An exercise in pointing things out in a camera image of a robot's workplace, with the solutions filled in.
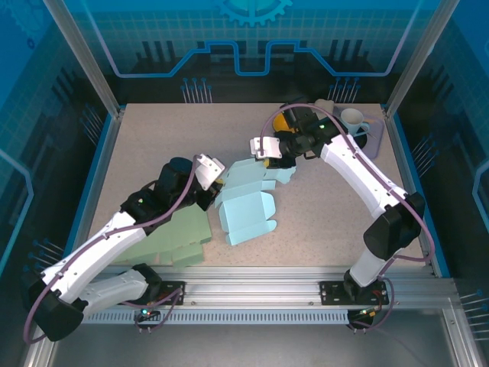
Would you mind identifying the light blue paper box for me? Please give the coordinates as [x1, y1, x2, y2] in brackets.
[213, 158, 297, 246]

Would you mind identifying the light green paper box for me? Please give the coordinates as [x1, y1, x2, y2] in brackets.
[114, 206, 214, 268]

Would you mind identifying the orange yellow bowl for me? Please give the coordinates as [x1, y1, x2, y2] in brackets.
[272, 112, 295, 135]

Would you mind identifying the white mug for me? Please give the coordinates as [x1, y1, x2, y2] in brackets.
[340, 108, 371, 138]

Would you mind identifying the black round coaster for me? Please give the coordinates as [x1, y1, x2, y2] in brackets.
[353, 129, 371, 151]

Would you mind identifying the lavender tray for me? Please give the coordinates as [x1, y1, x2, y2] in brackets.
[332, 105, 384, 160]

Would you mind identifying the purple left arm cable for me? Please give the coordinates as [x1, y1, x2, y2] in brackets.
[23, 154, 207, 345]

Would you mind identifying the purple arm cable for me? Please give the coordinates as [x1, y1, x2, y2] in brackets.
[258, 102, 436, 334]
[23, 154, 207, 345]

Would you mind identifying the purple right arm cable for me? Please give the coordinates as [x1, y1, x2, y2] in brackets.
[258, 102, 436, 334]

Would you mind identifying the aluminium side rail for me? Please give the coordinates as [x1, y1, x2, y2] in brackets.
[63, 109, 125, 278]
[384, 109, 440, 276]

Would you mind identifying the aluminium mounting rail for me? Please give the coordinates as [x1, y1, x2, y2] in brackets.
[49, 265, 459, 311]

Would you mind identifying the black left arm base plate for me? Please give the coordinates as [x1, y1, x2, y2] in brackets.
[158, 281, 187, 307]

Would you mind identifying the slotted cable duct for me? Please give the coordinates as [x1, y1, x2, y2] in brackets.
[60, 309, 351, 326]

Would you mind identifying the aluminium frame post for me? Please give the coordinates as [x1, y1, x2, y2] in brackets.
[384, 0, 451, 119]
[40, 0, 126, 119]

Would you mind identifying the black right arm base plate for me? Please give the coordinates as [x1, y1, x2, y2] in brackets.
[319, 280, 394, 307]

